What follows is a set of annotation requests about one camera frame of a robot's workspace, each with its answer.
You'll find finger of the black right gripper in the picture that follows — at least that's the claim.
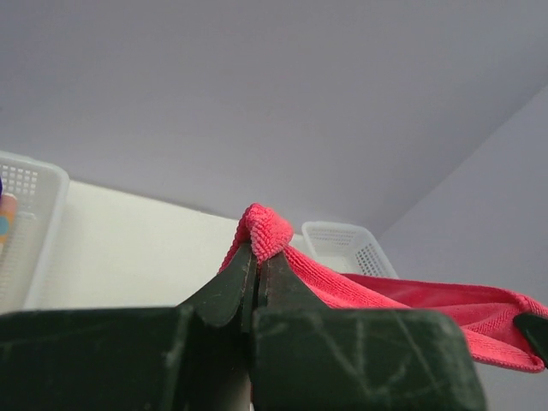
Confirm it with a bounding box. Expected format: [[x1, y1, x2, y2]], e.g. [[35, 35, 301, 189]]
[[513, 313, 548, 362]]

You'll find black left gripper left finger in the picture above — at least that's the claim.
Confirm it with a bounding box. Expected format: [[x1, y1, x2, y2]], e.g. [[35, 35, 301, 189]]
[[1, 245, 257, 410]]

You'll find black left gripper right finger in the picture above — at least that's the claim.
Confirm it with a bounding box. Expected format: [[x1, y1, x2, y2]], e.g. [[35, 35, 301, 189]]
[[251, 254, 486, 410]]

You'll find pink towel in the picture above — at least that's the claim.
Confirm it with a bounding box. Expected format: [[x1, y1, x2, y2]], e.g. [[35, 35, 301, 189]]
[[221, 203, 547, 372]]

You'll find blue orange dotted towel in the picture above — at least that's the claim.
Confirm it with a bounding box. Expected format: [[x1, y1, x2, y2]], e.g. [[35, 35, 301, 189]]
[[0, 194, 18, 253]]

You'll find white perforated right basket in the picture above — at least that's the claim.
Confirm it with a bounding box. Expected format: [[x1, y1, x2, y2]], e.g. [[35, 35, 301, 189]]
[[301, 221, 398, 278]]

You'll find white perforated basket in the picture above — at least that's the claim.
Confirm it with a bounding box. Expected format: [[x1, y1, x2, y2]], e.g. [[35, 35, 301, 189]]
[[1, 152, 70, 313], [301, 221, 398, 278]]

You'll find white perforated left basket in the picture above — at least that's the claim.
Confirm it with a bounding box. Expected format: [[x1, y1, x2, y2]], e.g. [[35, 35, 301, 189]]
[[1, 152, 70, 313]]

